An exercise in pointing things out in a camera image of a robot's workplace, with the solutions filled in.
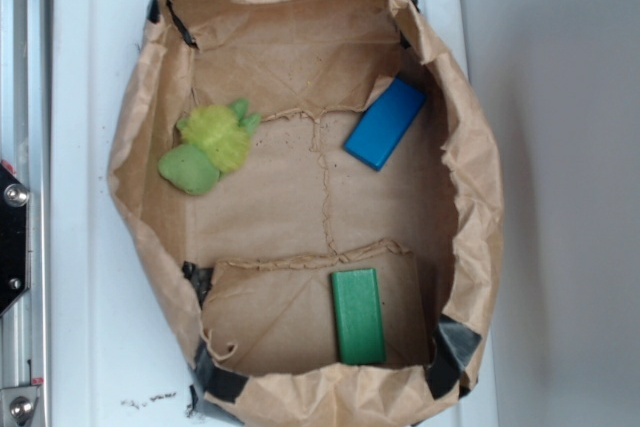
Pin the blue wooden block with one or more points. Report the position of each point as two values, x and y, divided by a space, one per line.
384 124

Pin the green wooden block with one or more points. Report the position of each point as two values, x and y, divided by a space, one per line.
358 317

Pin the brown paper bag tray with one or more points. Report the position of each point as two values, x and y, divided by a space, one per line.
259 331

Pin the green plush toy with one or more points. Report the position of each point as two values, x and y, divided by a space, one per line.
215 140

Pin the aluminium rail frame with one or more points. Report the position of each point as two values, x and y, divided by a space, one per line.
24 135

